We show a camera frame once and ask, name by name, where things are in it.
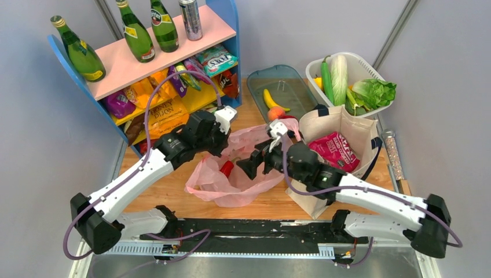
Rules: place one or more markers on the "green leafy vegetable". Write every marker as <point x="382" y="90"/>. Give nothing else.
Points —
<point x="353" y="104"/>

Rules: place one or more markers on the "cream canvas tote bag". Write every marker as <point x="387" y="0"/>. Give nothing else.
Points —
<point x="360" y="133"/>

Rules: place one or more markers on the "orange pink peach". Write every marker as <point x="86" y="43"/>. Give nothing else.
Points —
<point x="275" y="112"/>

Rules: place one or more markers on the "purple candy packet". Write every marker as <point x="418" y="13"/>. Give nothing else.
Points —
<point x="178" y="84"/>

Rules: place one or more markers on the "long green chili pepper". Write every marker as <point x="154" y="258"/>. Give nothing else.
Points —
<point x="326" y="79"/>

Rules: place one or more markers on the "red patterned snack bag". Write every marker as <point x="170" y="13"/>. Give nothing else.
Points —
<point x="144" y="146"/>

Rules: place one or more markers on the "green glass bottle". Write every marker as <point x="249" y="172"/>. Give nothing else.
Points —
<point x="136" y="35"/>
<point x="82" y="56"/>
<point x="163" y="27"/>

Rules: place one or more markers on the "glass tube of beads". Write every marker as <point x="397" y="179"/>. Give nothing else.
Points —
<point x="392" y="151"/>

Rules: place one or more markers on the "green glass bottle right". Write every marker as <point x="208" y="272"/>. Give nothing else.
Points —
<point x="163" y="27"/>

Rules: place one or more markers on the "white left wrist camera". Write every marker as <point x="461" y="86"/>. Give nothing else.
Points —
<point x="225" y="116"/>

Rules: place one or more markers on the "red chili pepper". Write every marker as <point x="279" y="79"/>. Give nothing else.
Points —
<point x="228" y="167"/>

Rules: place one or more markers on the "colourful striped candy packet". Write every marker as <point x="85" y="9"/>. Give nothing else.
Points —
<point x="189" y="79"/>

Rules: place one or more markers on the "green glass bottle middle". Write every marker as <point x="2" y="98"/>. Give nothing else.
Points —
<point x="136" y="35"/>

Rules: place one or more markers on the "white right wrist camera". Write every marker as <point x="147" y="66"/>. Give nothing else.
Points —
<point x="277" y="129"/>

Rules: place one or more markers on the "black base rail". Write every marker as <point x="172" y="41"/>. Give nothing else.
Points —
<point x="260" y="236"/>

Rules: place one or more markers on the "pink candy packet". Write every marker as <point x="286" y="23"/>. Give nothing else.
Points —
<point x="191" y="64"/>

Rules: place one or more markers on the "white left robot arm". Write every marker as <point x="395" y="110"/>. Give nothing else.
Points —
<point x="99" y="217"/>

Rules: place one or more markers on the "orange snack bag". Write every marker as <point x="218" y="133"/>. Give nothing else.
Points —
<point x="139" y="93"/>

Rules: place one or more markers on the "napa cabbage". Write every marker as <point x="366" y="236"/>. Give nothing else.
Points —
<point x="339" y="79"/>

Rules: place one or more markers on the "honey dijon chips bag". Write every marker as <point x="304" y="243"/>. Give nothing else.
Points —
<point x="167" y="116"/>

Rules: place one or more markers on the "silver drink can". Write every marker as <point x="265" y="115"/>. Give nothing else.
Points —
<point x="191" y="19"/>

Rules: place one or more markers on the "teal transparent plastic tray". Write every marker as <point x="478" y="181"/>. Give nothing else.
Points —
<point x="286" y="87"/>

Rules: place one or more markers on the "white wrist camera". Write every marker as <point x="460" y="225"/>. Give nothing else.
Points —
<point x="277" y="129"/>
<point x="225" y="116"/>

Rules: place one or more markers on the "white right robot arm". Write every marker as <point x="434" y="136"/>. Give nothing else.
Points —
<point x="422" y="222"/>

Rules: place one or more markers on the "brown snack bag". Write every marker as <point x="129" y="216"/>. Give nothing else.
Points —
<point x="133" y="128"/>

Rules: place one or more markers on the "blue pink snack shelf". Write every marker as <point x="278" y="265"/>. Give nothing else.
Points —
<point x="220" y="23"/>

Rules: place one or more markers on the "yellow bell pepper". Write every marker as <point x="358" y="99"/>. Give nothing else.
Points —
<point x="319" y="83"/>

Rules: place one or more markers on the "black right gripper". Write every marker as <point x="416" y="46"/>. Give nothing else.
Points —
<point x="249" y="165"/>

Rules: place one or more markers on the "green lettuce leaf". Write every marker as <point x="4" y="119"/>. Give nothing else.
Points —
<point x="375" y="93"/>

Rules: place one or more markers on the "pink plastic grocery bag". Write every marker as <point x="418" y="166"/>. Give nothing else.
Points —
<point x="208" y="183"/>

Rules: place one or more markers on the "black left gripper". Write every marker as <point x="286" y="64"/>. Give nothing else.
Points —
<point x="224" y="140"/>

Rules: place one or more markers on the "red hand cooked chips bag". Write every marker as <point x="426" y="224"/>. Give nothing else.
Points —
<point x="336" y="151"/>

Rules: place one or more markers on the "red dark snack bag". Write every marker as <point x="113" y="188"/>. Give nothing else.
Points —
<point x="228" y="82"/>

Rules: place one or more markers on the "yellow banana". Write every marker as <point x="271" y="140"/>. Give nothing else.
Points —
<point x="270" y="103"/>

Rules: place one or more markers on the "purple snack bag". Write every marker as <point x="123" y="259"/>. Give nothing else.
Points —
<point x="118" y="105"/>

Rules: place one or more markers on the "green glass bottle left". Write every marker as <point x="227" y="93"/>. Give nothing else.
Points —
<point x="82" y="56"/>

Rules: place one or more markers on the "teal foxs candy bag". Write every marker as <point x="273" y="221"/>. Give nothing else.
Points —
<point x="216" y="59"/>

